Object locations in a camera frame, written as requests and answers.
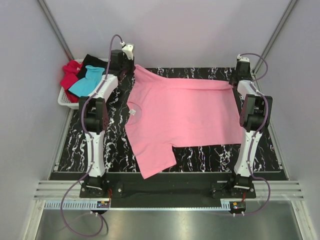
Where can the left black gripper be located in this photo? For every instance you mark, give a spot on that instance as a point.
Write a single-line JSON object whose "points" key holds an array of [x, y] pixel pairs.
{"points": [[131, 62]]}

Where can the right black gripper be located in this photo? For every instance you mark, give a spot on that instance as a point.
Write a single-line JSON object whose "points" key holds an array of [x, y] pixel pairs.
{"points": [[230, 80]]}

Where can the pink t shirt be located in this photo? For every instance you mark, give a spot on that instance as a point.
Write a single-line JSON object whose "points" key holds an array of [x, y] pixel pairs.
{"points": [[167, 113]]}

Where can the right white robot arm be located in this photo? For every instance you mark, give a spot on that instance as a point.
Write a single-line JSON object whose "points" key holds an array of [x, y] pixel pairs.
{"points": [[254, 119]]}

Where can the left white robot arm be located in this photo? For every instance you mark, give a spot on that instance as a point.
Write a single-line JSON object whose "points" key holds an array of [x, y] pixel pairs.
{"points": [[94, 118]]}

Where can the black t shirt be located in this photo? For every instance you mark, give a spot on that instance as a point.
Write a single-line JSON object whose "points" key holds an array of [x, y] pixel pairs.
{"points": [[93, 61]]}

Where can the cyan t shirt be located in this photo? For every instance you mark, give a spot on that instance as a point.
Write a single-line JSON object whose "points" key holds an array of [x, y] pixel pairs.
{"points": [[86, 85]]}

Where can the red t shirt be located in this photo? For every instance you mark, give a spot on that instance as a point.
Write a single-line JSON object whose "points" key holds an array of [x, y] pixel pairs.
{"points": [[71, 69]]}

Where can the white plastic basket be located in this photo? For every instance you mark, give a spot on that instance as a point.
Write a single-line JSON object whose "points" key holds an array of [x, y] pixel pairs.
{"points": [[65, 100]]}

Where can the right control board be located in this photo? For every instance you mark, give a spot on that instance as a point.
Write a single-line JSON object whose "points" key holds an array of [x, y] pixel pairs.
{"points": [[236, 205]]}

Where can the control board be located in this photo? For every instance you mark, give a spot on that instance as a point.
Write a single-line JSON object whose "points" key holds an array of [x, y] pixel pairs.
{"points": [[104, 204], [236, 205]]}

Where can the left control board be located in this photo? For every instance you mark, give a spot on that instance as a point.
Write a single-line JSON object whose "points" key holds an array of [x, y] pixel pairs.
{"points": [[104, 204]]}

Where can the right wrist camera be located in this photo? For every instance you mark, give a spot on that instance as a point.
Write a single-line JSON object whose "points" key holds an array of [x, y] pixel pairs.
{"points": [[243, 59]]}

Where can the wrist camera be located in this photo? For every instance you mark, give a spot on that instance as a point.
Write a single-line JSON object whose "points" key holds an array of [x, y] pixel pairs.
{"points": [[243, 59], [128, 49]]}

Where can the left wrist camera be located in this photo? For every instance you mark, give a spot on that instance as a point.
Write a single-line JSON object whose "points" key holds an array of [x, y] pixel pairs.
{"points": [[128, 49]]}

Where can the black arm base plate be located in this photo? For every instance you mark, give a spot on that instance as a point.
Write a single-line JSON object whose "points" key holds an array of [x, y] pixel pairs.
{"points": [[166, 201]]}

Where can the aluminium frame rail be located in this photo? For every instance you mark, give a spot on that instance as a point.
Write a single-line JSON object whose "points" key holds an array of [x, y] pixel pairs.
{"points": [[275, 190]]}

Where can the white slotted cable duct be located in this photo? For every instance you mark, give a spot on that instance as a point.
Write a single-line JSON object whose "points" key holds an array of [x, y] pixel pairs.
{"points": [[73, 205]]}

